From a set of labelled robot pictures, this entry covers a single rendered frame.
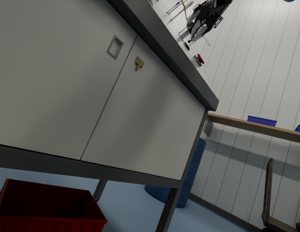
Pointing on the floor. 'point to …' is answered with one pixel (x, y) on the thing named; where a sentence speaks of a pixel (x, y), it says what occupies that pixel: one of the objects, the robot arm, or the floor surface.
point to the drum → (161, 193)
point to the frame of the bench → (96, 172)
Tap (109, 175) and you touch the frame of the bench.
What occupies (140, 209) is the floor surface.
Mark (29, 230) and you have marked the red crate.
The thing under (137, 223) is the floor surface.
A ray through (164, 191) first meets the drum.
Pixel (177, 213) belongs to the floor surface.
